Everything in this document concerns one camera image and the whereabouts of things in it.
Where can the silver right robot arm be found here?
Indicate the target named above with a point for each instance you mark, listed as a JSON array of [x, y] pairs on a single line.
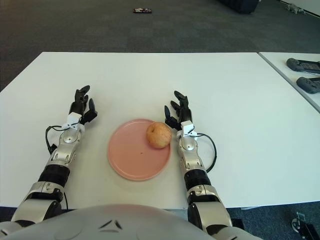
[[188, 146]]

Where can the black bulky floor object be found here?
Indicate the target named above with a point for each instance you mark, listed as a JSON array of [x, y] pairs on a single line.
[[240, 6]]

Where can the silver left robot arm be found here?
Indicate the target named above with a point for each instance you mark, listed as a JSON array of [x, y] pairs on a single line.
[[65, 147]]

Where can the grey robot torso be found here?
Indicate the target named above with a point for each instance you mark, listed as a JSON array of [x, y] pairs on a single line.
[[112, 220]]

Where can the black wheeled stand base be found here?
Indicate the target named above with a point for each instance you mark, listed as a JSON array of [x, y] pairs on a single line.
[[306, 227]]

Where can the pink round plate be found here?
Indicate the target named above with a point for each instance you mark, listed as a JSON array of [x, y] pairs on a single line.
[[130, 155]]

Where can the red yellow apple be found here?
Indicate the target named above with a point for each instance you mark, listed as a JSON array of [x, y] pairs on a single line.
[[158, 135]]

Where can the small dark flat floor object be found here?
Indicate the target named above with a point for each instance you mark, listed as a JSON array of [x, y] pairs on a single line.
[[142, 10]]

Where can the grey game controller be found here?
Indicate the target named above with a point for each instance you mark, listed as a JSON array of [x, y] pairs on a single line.
[[302, 65], [310, 85]]

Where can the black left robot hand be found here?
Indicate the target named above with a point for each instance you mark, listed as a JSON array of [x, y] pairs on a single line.
[[77, 107]]

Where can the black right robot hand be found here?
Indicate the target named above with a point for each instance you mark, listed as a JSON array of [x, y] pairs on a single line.
[[186, 113]]

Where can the small grey floor gadget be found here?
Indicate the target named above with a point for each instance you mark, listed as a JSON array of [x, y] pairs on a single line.
[[295, 8]]

